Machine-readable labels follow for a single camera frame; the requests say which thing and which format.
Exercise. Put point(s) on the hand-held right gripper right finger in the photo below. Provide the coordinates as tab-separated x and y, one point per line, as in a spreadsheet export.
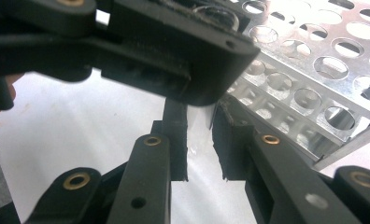
231	149

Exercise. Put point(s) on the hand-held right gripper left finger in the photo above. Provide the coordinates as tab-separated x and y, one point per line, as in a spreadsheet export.
175	149

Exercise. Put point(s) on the clear glass test tube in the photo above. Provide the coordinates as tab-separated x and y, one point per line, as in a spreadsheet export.
202	140

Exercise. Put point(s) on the silver metal test tube rack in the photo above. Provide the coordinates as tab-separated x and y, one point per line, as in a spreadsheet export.
317	46

